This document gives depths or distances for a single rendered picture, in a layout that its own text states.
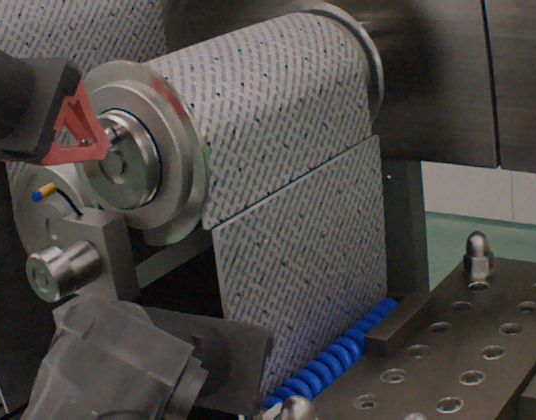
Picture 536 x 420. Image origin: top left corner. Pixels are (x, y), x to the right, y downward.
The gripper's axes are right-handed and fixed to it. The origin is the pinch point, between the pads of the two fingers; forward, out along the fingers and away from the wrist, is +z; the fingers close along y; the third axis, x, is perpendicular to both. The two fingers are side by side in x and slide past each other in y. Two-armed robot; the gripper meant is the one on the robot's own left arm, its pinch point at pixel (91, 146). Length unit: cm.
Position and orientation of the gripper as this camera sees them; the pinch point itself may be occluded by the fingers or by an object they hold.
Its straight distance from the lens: 66.1
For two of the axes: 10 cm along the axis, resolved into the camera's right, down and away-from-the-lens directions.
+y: 8.0, 1.2, -5.9
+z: 5.4, 3.0, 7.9
